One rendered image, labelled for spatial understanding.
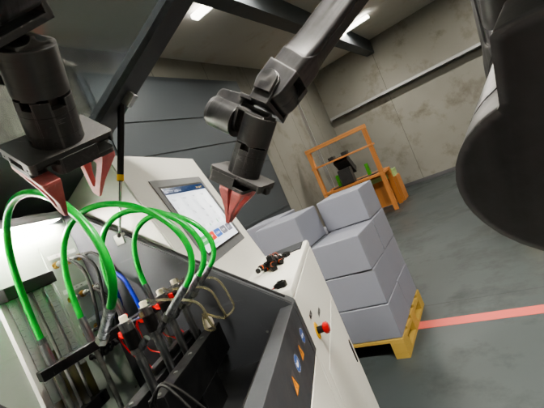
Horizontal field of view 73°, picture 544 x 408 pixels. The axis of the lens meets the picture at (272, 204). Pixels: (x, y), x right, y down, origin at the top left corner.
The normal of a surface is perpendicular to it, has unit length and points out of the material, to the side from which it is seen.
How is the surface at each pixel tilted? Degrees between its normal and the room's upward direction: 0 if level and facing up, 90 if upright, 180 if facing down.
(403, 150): 90
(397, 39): 90
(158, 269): 90
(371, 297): 90
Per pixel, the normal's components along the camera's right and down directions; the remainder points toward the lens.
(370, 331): -0.46, 0.23
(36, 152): 0.06, -0.77
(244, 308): -0.16, 0.11
